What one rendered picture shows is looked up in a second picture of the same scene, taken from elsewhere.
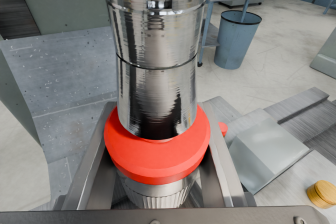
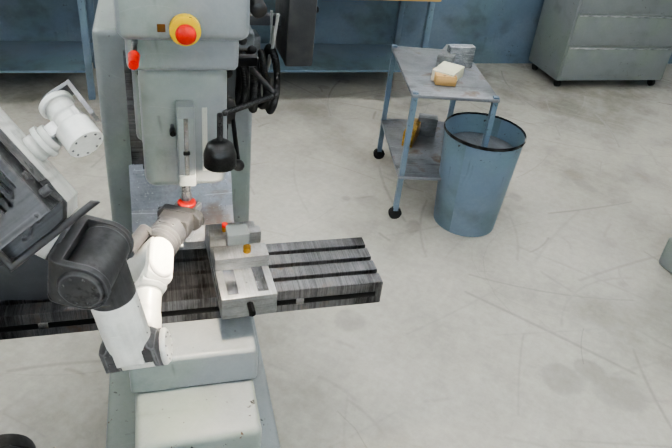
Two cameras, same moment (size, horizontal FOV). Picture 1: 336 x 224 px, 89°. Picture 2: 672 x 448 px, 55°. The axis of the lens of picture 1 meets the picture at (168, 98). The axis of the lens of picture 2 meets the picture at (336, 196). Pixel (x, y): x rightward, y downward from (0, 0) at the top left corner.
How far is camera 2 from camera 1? 171 cm
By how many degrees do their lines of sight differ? 14
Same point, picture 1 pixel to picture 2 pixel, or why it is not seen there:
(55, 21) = not seen: hidden behind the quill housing
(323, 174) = (257, 248)
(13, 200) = (14, 356)
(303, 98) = (337, 242)
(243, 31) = (478, 161)
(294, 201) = (236, 250)
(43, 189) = (57, 353)
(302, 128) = (311, 256)
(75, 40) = not seen: hidden behind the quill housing
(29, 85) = (136, 192)
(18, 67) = (134, 180)
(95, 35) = not seen: hidden behind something
